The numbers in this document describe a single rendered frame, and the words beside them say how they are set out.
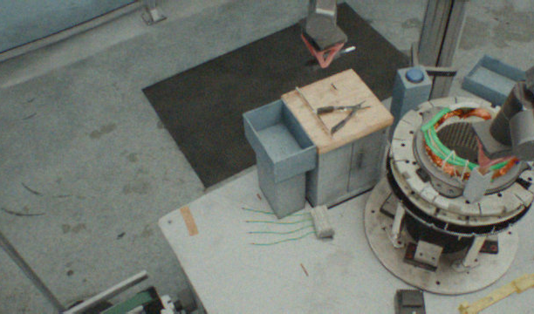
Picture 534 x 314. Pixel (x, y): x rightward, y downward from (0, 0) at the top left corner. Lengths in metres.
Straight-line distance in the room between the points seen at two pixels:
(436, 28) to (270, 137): 0.55
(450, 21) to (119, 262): 1.58
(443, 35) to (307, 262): 0.72
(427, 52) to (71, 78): 2.07
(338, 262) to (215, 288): 0.31
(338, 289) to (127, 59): 2.13
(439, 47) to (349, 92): 0.37
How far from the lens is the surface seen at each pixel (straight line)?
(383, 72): 2.99
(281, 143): 1.38
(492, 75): 1.56
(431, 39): 1.63
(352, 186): 1.50
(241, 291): 1.40
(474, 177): 1.14
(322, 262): 1.43
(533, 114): 0.94
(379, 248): 1.44
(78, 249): 2.51
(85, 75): 3.19
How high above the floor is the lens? 2.05
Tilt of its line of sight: 52 degrees down
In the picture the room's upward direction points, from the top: 4 degrees counter-clockwise
